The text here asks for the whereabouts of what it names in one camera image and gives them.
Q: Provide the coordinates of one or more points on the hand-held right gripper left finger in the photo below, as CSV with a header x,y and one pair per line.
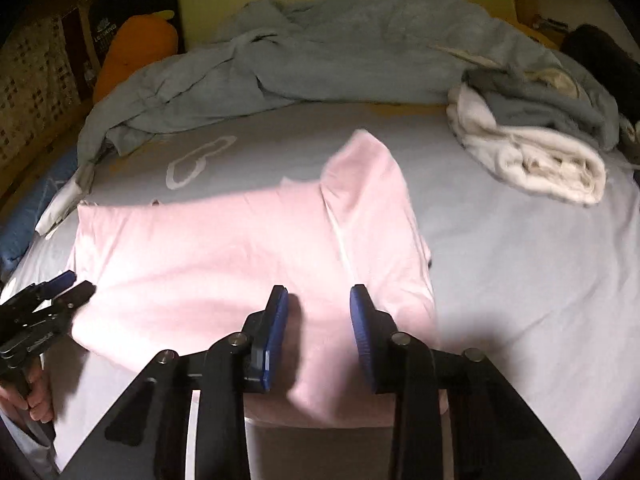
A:
x,y
275,340

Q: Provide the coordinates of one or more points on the blue pillow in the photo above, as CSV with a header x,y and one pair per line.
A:
x,y
30,210

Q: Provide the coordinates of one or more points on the black clothes pile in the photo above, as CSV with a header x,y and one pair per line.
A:
x,y
595,45

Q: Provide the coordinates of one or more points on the pink printed t-shirt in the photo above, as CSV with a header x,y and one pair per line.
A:
x,y
225,260

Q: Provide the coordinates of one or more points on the grey folded garment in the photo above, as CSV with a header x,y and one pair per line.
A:
x,y
530,95

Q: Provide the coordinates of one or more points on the small white folded cloth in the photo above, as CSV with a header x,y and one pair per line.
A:
x,y
60,205

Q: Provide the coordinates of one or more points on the orange carrot plush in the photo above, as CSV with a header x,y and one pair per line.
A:
x,y
135,45

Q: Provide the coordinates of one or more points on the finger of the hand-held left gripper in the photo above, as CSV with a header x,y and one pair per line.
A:
x,y
55,282
70,300

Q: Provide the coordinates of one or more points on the white folded garment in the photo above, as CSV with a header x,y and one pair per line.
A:
x,y
540,160

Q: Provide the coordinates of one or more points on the patterned beige curtain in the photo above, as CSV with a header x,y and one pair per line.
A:
x,y
35,85

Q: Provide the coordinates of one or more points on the person's left hand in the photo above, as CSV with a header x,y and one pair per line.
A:
x,y
37,400

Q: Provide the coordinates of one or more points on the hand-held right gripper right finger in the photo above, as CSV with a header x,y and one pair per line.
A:
x,y
361,335

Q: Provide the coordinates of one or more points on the grey-blue blanket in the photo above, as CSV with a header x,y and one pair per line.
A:
x,y
325,60

